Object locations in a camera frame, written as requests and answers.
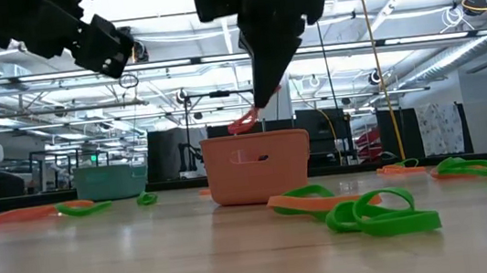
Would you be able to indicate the black aluminium table frame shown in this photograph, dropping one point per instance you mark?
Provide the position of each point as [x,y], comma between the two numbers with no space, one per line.
[175,185]

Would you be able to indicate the orange plastic basket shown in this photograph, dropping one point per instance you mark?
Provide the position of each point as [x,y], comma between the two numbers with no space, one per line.
[284,173]

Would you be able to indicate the black partition panel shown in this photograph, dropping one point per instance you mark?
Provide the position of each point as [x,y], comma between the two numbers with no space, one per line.
[322,137]
[163,155]

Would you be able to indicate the teal plastic basket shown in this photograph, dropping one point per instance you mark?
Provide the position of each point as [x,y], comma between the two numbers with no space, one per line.
[111,183]

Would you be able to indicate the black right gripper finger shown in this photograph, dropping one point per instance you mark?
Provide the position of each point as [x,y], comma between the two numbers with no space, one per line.
[271,73]

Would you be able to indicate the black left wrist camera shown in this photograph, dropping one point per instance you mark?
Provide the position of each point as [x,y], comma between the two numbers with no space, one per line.
[102,47]

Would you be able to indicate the patterned white cloth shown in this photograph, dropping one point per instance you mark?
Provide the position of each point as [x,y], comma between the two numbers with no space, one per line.
[440,128]

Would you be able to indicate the green rubber band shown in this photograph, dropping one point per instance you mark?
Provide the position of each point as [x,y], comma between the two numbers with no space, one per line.
[412,161]
[482,171]
[305,190]
[147,203]
[396,225]
[86,210]

